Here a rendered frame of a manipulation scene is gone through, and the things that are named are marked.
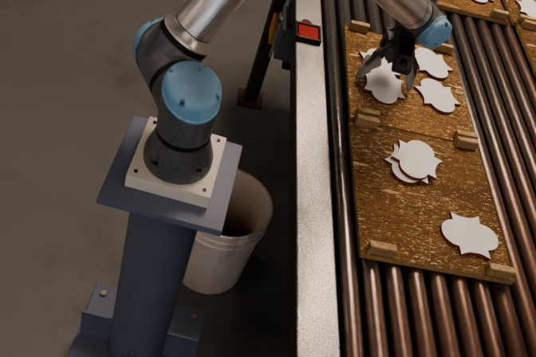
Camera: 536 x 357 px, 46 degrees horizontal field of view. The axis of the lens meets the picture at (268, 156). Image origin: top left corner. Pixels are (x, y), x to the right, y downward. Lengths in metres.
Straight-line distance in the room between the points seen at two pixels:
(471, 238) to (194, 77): 0.70
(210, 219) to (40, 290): 1.01
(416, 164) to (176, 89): 0.62
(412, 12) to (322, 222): 0.48
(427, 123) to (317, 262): 0.58
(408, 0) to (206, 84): 0.44
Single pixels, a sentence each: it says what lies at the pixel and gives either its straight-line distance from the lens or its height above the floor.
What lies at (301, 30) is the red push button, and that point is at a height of 0.93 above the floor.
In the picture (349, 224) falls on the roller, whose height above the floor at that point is 0.92.
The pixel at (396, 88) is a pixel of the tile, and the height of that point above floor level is 0.95.
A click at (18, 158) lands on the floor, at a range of 2.61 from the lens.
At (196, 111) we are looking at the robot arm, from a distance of 1.22.
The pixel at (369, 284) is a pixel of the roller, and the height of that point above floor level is 0.92.
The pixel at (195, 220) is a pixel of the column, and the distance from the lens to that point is 1.36.
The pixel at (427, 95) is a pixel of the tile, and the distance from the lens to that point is 1.80.
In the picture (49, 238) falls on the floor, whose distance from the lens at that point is 2.37.
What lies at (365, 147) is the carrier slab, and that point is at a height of 0.94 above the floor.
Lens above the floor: 1.93
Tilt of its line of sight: 44 degrees down
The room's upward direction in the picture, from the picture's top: 20 degrees clockwise
